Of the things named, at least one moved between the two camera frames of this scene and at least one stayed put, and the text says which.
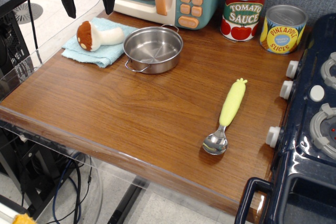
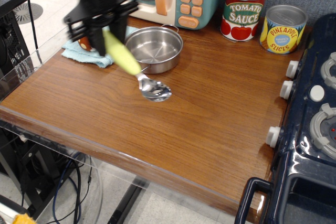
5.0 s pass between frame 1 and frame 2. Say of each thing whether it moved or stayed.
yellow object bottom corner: stayed
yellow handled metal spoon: moved
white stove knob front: stayed
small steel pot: stayed
